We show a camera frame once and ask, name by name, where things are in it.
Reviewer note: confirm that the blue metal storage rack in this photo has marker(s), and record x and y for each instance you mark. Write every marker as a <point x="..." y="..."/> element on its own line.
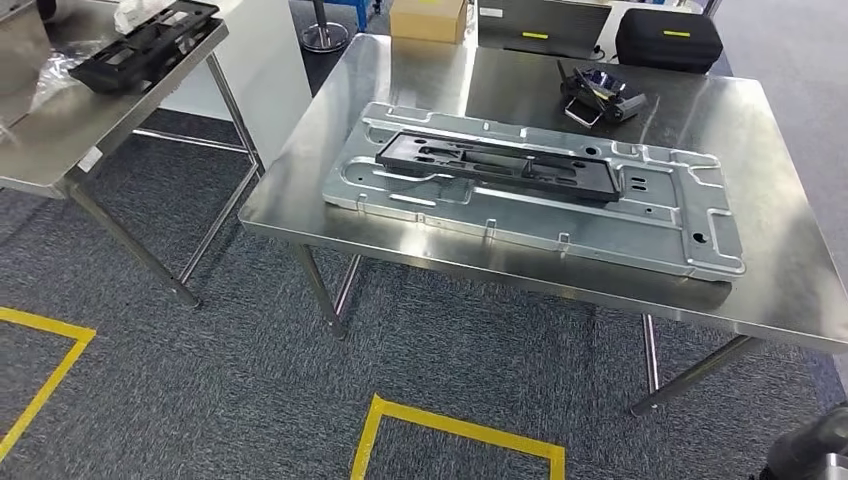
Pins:
<point x="361" y="10"/>

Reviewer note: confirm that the black remote controller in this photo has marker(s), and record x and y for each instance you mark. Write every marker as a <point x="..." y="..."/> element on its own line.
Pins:
<point x="603" y="99"/>

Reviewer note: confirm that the clear plastic film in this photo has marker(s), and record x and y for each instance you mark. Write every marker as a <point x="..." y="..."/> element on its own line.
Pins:
<point x="53" y="79"/>

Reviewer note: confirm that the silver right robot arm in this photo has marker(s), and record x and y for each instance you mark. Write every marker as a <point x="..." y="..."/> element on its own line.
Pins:
<point x="808" y="444"/>

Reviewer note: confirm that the chrome base stanchion post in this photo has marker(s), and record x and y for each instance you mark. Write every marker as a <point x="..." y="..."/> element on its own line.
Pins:
<point x="324" y="36"/>

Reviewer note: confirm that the grey laptop computer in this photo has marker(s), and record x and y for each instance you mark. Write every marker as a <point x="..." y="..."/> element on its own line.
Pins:
<point x="543" y="26"/>

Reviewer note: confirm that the stamped sheet metal panel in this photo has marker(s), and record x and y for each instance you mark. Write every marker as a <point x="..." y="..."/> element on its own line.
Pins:
<point x="662" y="225"/>

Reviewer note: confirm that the white crumpled wrap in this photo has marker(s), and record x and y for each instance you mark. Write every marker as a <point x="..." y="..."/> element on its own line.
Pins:
<point x="136" y="13"/>

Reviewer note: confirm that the stainless steel side table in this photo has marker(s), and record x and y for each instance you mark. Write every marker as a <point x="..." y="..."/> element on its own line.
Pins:
<point x="99" y="132"/>

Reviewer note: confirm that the brown cardboard box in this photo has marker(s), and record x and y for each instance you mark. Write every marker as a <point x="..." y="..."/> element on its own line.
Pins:
<point x="427" y="23"/>

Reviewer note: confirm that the white board panel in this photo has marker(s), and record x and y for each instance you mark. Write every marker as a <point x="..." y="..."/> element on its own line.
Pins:
<point x="265" y="79"/>

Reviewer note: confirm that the stainless steel workbench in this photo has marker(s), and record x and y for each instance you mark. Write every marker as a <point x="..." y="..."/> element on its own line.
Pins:
<point x="762" y="166"/>

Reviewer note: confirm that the black plastic plate frame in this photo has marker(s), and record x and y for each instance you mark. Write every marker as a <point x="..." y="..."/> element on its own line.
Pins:
<point x="132" y="60"/>
<point x="596" y="182"/>

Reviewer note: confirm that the black zip carry case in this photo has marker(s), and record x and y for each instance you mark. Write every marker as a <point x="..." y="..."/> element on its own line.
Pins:
<point x="669" y="43"/>

